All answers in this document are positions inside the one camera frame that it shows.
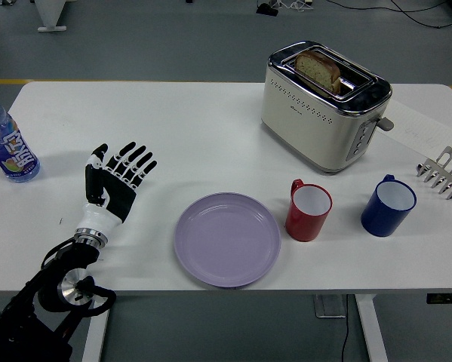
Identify blue mug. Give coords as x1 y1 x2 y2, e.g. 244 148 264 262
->
361 174 417 238

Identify bread slice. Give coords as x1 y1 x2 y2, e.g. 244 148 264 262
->
294 50 343 94

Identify white machine base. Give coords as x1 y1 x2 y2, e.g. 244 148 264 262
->
32 0 68 32

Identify cream and chrome toaster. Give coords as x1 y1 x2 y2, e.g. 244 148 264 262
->
260 40 395 176

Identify black power adapter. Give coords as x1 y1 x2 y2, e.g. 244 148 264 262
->
255 3 279 17

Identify lilac round plate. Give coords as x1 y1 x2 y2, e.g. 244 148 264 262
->
173 192 282 290

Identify white cable bundle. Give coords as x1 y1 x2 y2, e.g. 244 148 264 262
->
277 0 314 10

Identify silver metal tongs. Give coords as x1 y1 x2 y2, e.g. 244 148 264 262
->
414 146 452 202

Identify grey floor socket box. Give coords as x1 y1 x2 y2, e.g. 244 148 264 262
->
311 294 346 319

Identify white table leg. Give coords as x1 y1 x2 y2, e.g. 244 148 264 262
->
354 293 389 362
82 301 112 362

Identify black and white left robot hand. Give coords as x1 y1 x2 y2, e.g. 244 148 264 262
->
75 141 158 235

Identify black floor cable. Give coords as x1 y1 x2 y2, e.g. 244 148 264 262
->
338 294 350 362
325 0 452 30

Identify red mug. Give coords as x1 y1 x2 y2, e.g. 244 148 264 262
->
284 179 333 243

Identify white paper sheet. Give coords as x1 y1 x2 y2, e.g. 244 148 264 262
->
376 98 452 161

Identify blue drink bottle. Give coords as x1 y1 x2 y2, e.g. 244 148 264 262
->
0 90 41 184

